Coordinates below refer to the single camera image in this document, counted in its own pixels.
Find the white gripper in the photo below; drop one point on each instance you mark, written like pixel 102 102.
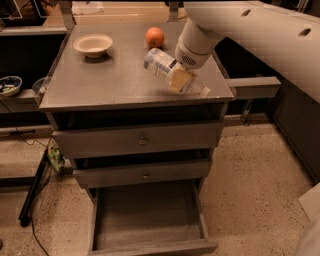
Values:
pixel 185 55

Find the blue plastic bottle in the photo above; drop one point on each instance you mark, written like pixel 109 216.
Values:
pixel 161 64

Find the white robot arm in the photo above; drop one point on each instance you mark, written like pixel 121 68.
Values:
pixel 287 41

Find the grey drawer cabinet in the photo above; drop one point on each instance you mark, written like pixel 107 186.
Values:
pixel 116 90

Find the top grey drawer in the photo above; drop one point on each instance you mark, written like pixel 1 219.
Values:
pixel 125 140

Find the grey drawer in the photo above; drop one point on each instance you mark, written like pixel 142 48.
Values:
pixel 142 173
pixel 125 140
pixel 152 219

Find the middle grey drawer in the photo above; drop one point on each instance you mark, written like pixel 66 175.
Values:
pixel 142 173

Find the bottom grey drawer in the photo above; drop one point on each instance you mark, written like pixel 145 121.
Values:
pixel 152 219

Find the orange fruit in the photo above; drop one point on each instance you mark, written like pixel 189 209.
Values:
pixel 154 37

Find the grey side shelf beam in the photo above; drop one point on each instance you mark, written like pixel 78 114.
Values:
pixel 254 87

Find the cream paper bowl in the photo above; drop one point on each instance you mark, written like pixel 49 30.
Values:
pixel 93 45

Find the white cloth on back table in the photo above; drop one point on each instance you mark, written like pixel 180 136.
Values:
pixel 87 7

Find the clear plastic container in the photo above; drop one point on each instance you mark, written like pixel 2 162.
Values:
pixel 41 85

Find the green power strip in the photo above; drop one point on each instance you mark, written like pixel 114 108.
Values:
pixel 56 159

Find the blue patterned bowl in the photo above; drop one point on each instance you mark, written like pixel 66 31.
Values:
pixel 10 85

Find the black floor stand leg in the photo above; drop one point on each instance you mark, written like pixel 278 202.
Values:
pixel 24 217

